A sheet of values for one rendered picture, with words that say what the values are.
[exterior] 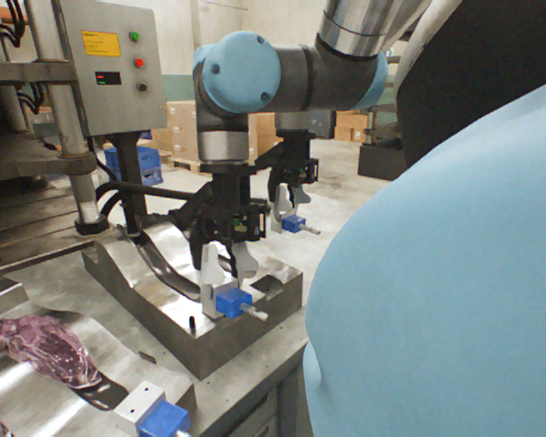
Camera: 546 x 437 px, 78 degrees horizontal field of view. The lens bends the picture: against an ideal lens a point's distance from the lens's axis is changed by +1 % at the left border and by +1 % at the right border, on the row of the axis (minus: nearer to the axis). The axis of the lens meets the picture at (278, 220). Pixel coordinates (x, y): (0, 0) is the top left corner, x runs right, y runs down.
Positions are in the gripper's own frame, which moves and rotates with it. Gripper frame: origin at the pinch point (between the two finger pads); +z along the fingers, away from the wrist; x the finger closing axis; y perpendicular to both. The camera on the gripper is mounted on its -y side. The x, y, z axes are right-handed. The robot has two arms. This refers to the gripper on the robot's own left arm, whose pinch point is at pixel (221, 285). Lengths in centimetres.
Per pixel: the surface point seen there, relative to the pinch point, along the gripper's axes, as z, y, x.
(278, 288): 5.0, -0.3, 13.9
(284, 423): 38.8, -1.3, 16.6
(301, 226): -4.4, -5.8, 28.0
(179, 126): -57, -395, 232
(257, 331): 11.2, 0.8, 7.2
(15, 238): 5, -88, -13
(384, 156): -14, -158, 385
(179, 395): 10.9, 5.1, -11.6
